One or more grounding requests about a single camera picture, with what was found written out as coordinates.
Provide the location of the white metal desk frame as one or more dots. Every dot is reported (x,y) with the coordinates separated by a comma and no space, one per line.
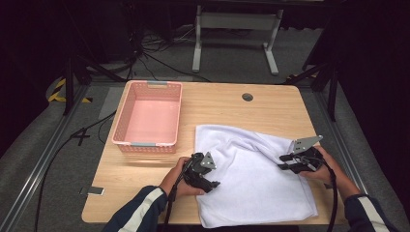
(237,21)

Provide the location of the person's left hand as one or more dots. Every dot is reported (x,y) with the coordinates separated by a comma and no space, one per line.
(175,183)

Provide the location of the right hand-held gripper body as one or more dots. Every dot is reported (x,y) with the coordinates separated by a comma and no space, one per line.
(307,158)

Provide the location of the white printed towel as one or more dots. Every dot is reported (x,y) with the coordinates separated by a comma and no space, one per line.
(254,180)

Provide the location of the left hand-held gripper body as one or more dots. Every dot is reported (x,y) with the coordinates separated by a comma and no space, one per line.
(196,170)

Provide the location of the pink plastic basket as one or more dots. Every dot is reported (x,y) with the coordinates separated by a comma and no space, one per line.
(151,122)

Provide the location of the person's right hand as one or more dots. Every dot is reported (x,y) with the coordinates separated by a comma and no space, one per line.
(332,174)

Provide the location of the yellow black floor tape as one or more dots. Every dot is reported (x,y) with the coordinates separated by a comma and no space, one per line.
(55,95)

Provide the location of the black metal stand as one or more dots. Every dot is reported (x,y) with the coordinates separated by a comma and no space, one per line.
(69,83)
(332,87)

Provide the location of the grey tape piece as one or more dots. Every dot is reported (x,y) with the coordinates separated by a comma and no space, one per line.
(93,190)

